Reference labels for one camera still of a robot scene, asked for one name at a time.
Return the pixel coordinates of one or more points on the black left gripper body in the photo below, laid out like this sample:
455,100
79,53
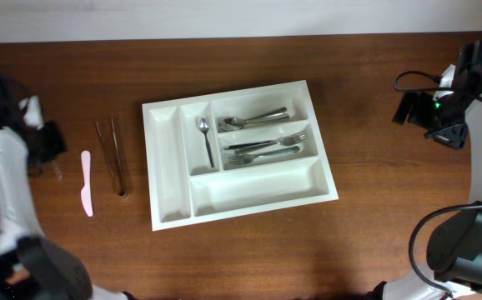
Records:
50,142

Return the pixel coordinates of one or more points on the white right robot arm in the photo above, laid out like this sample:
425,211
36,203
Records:
454,254

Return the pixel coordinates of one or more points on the steel kitchen tongs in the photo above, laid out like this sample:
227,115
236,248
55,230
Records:
113,159

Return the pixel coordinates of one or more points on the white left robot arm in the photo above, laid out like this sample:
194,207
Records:
32,267

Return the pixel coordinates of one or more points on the steel tablespoon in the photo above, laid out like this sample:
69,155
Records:
280,110
236,123

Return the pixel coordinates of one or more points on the white plastic cutlery tray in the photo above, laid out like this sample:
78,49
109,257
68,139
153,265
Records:
184,189

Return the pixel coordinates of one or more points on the small steel teaspoon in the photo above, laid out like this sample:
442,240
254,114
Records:
204,126
58,172

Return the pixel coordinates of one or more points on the steel fork horizontal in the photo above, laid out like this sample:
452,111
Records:
283,141

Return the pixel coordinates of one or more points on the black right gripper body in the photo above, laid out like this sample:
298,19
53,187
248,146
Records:
442,117

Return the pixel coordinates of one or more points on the steel fork tines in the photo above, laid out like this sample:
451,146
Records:
252,149

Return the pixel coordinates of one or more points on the steel fork crossing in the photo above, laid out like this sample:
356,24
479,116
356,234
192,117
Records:
250,158

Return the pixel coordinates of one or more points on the white plastic knife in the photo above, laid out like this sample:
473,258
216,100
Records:
86,196

